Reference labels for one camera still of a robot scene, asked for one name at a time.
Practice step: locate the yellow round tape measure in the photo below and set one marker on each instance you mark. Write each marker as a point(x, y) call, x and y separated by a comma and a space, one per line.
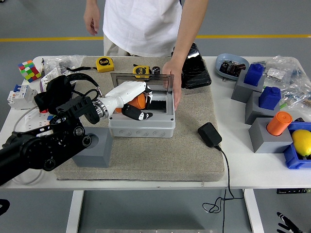
point(141, 70)

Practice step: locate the person's right hand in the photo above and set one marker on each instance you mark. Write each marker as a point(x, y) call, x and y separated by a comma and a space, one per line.
point(91, 21)

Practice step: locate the smoky transparent box lid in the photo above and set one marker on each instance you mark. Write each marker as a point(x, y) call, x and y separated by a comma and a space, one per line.
point(155, 81)

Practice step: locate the person's left hand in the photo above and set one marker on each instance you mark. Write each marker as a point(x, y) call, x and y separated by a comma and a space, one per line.
point(177, 82)

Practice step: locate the white purple printed packet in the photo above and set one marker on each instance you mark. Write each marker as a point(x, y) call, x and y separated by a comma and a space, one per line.
point(48, 77)

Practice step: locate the black power adapter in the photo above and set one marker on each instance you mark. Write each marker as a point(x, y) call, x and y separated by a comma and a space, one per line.
point(209, 134)

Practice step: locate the grey block holder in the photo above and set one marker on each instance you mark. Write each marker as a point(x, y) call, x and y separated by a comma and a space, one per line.
point(264, 143)
point(253, 114)
point(239, 93)

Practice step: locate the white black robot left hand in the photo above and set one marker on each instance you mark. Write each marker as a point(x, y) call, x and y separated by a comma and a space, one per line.
point(121, 93)

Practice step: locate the grey electrical enclosure box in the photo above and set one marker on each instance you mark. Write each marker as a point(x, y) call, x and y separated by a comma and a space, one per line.
point(142, 127)

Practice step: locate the white circuit breaker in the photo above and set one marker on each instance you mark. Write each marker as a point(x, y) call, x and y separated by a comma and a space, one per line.
point(22, 97)

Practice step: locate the slim pen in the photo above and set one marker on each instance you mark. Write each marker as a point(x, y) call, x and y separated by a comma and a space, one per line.
point(43, 65)

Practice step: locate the small black capacitor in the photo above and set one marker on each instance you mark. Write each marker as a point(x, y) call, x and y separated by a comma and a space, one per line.
point(156, 70)

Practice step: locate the yellow lemon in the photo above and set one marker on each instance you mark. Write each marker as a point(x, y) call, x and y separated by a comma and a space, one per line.
point(301, 142)

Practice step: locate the black glossy case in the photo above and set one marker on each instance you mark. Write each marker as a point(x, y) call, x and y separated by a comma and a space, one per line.
point(196, 72)

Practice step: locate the blue plastic bin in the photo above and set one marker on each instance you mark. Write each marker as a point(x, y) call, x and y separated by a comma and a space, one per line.
point(292, 161)

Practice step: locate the light blue bowl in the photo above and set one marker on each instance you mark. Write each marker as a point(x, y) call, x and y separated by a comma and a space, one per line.
point(222, 59)

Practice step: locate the person's right forearm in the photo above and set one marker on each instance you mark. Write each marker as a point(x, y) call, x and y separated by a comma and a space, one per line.
point(92, 4)

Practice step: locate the orange cylinder battery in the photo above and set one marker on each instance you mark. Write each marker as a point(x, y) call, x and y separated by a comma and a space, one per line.
point(139, 102)
point(279, 123)

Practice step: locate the dark electronic parts pile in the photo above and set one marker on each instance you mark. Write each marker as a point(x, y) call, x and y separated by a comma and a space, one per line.
point(232, 67)

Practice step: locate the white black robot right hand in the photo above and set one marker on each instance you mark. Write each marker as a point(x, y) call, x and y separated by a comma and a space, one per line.
point(290, 229)

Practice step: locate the beige-grey foam mat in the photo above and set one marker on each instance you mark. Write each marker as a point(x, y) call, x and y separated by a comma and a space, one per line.
point(150, 160)

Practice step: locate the large colourful puzzle cube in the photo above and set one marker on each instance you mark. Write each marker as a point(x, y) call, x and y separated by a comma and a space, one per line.
point(29, 71)

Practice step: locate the black cloth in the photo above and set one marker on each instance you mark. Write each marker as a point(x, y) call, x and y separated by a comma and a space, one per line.
point(57, 93)

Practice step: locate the black table control panel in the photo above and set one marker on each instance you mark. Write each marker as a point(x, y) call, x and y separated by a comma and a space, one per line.
point(291, 191)

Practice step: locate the grey breaker module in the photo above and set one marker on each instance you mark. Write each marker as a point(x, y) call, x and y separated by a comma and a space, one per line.
point(73, 81)

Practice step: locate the white table leg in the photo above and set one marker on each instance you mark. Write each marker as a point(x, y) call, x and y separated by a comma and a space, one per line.
point(253, 211)
point(74, 211)

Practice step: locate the person's left forearm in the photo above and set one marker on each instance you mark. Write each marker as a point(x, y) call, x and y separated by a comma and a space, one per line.
point(188, 34)

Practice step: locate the clear bag of small parts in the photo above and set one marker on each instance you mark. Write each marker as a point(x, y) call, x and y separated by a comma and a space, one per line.
point(62, 61)

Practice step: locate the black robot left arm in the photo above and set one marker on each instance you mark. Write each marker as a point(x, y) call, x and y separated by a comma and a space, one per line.
point(48, 143)

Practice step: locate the person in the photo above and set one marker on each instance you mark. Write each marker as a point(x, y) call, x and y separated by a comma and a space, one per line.
point(141, 24)

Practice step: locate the blue bottle-shaped block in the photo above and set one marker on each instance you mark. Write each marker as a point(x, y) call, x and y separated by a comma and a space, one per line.
point(253, 75)
point(269, 98)

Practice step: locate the grey block with round hole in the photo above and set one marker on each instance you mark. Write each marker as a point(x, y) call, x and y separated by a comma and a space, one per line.
point(102, 150)

